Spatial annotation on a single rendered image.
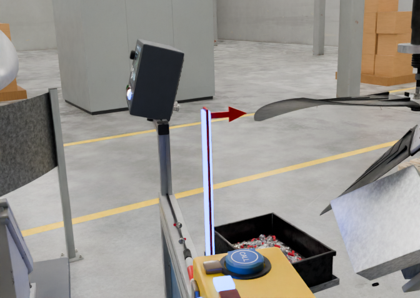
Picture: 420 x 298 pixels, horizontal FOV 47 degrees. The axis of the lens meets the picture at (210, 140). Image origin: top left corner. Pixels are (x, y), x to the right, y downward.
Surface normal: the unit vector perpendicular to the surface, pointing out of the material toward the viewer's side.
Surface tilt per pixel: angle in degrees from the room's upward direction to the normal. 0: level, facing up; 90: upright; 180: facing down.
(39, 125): 90
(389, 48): 90
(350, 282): 0
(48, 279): 0
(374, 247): 55
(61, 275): 0
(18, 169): 90
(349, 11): 90
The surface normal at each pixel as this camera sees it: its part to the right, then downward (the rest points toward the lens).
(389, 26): -0.86, 0.16
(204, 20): 0.52, 0.21
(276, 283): -0.03, -0.97
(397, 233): -0.58, -0.38
